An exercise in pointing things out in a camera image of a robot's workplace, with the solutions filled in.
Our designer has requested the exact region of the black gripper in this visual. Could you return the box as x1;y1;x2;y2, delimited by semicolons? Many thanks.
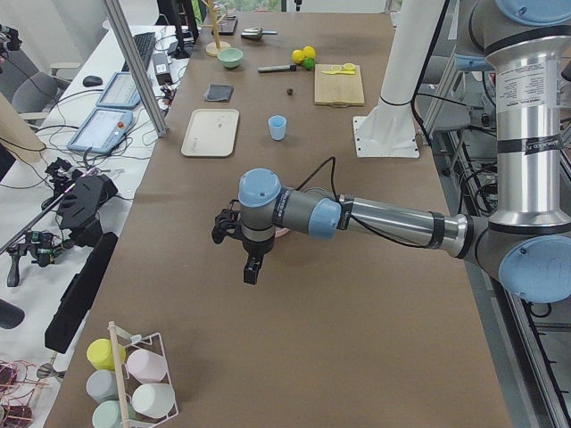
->
211;200;275;284

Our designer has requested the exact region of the light blue plastic cup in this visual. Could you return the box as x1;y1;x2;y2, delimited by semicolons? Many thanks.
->
268;115;287;141

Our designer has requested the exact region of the steel muddler black tip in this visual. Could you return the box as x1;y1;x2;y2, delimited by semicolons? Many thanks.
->
257;64;297;74

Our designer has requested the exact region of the pink cup in rack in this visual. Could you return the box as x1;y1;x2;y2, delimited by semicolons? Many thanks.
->
126;349;168;383

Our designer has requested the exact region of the white cup in rack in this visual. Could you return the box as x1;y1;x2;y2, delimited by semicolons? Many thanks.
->
131;383;175;419

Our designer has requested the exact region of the yellow cup in rack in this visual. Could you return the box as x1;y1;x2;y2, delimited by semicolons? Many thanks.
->
87;338;115;371

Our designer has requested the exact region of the grey cup in rack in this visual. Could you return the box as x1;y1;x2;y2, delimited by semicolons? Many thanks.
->
86;370;119;404

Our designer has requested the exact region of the green cup in rack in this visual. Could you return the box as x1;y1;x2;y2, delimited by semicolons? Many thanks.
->
91;400;122;428

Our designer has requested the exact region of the wooden cup tree stand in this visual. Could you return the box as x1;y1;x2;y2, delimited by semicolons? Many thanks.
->
202;0;231;58

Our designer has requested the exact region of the pink bowl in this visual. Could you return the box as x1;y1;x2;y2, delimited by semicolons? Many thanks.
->
275;227;290;238

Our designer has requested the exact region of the beige rabbit tray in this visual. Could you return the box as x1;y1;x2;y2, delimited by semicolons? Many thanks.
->
180;109;239;158

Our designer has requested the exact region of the folded grey cloth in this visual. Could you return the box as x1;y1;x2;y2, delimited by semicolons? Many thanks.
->
203;84;234;103

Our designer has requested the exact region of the bamboo cutting board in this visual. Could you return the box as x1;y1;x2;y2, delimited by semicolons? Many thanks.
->
314;64;365;106

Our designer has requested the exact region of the blue teach pendant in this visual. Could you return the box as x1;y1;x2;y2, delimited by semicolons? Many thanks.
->
95;71;141;110
67;108;133;154

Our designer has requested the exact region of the yellow plastic knife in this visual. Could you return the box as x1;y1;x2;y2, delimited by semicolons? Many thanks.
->
320;70;356;75

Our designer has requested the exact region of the mint green bowl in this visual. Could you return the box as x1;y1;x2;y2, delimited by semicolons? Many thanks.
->
217;47;244;70

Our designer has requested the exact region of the green lime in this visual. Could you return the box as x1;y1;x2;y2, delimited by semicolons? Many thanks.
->
302;58;314;70

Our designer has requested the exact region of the yellow lemon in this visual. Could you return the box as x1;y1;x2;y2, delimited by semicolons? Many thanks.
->
302;45;317;59
291;49;305;64

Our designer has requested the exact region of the steel scoop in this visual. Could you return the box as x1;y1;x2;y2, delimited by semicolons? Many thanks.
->
240;28;278;41

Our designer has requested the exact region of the black computer mouse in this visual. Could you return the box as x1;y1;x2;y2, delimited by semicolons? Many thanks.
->
82;75;103;87

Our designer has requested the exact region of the black keyboard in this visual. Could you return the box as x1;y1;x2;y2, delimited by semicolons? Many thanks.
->
133;32;156;70

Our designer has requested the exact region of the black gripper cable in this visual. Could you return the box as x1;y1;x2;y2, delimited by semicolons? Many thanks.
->
296;155;429;247

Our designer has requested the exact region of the white wire cup rack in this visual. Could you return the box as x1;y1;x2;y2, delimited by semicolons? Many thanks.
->
108;321;179;427

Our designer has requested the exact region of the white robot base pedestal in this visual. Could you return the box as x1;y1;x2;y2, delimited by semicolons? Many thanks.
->
353;0;447;159

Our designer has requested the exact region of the aluminium frame post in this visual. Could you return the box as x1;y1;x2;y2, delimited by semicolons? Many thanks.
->
103;0;167;137

